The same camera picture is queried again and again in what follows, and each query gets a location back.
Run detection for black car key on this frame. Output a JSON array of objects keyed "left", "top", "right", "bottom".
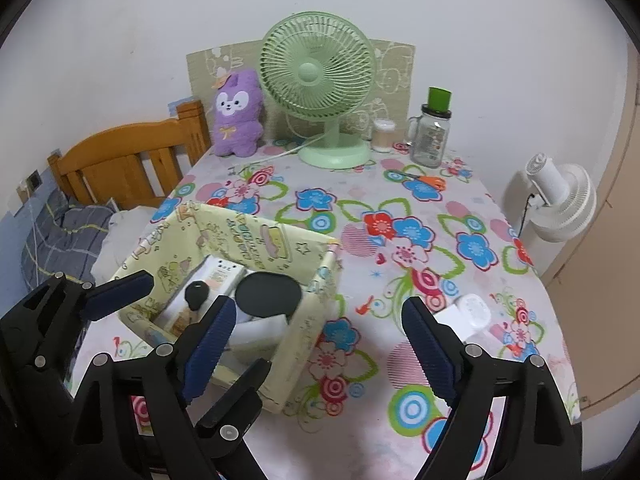
[{"left": 184, "top": 281, "right": 209, "bottom": 313}]

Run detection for black round pad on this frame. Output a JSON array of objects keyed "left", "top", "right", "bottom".
[{"left": 234, "top": 272, "right": 303, "bottom": 318}]

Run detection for white 45W charger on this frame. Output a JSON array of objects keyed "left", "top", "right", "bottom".
[{"left": 228, "top": 314, "right": 288, "bottom": 364}]

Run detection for tall white product box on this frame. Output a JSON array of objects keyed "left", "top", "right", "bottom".
[{"left": 155, "top": 256, "right": 246, "bottom": 336}]

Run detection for white cube charger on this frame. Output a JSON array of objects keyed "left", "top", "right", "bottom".
[{"left": 434, "top": 304, "right": 475, "bottom": 341}]

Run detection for blue plaid bedding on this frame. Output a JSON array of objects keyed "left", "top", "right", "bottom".
[{"left": 21, "top": 188, "right": 114, "bottom": 292}]

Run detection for white cloth on bed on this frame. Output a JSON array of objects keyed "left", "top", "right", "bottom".
[{"left": 91, "top": 206, "right": 156, "bottom": 285}]

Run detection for wooden chair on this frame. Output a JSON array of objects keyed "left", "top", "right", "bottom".
[{"left": 48, "top": 100, "right": 212, "bottom": 209}]

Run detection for yellow fabric storage box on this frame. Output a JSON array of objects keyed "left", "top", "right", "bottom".
[{"left": 115, "top": 203, "right": 341, "bottom": 413}]

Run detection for beige door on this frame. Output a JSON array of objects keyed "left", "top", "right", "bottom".
[{"left": 544, "top": 44, "right": 639, "bottom": 420}]

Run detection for purple plush bunny toy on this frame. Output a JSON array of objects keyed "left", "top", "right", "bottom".
[{"left": 212, "top": 68, "right": 264, "bottom": 157}]

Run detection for floral tablecloth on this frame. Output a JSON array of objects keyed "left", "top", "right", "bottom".
[{"left": 150, "top": 145, "right": 580, "bottom": 479}]

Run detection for white standing fan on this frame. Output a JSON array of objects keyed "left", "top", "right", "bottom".
[{"left": 502, "top": 152, "right": 598, "bottom": 274}]

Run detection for green desk fan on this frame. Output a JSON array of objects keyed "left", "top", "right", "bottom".
[{"left": 257, "top": 11, "right": 376, "bottom": 170}]

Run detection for cotton swab container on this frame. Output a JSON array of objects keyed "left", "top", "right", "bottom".
[{"left": 371, "top": 119, "right": 396, "bottom": 153}]

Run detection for glass jar green lid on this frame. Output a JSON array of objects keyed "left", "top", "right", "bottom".
[{"left": 407, "top": 87, "right": 451, "bottom": 169}]

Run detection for beige cartoon patterned board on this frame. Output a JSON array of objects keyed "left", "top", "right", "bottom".
[{"left": 186, "top": 39, "right": 414, "bottom": 144}]

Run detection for orange handled scissors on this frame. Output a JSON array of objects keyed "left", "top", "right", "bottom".
[{"left": 402, "top": 172, "right": 446, "bottom": 192}]

